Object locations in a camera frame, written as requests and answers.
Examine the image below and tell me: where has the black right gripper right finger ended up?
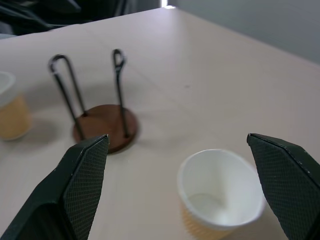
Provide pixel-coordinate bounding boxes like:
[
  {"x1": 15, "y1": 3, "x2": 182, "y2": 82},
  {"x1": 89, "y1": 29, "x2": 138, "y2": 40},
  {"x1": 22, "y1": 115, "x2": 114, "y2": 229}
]
[{"x1": 246, "y1": 133, "x2": 320, "y2": 240}]

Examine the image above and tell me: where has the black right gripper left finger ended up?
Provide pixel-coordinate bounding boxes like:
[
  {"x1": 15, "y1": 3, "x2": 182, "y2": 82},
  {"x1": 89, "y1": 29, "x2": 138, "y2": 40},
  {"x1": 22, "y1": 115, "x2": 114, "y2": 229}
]
[{"x1": 0, "y1": 134, "x2": 110, "y2": 240}]

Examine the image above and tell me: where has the white paper cup, near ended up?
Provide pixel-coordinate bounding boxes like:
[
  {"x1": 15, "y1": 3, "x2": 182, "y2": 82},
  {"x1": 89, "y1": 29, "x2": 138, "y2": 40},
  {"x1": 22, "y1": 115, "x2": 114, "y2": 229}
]
[{"x1": 176, "y1": 149, "x2": 266, "y2": 240}]

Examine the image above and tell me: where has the yellow ribbed paper cup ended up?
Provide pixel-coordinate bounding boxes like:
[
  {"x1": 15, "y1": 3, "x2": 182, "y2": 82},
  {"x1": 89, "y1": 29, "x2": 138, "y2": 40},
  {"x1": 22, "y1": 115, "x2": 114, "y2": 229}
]
[{"x1": 0, "y1": 71, "x2": 33, "y2": 141}]

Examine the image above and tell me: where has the dark fabric object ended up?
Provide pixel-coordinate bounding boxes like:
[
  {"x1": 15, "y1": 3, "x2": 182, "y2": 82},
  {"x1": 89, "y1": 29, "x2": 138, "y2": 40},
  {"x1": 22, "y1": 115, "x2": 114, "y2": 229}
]
[{"x1": 0, "y1": 0, "x2": 163, "y2": 41}]

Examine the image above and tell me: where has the wooden-base wire cup holder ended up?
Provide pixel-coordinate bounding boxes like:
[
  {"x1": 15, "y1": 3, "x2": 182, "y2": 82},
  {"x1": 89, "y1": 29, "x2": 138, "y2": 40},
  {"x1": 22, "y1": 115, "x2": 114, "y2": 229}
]
[{"x1": 47, "y1": 48, "x2": 139, "y2": 154}]

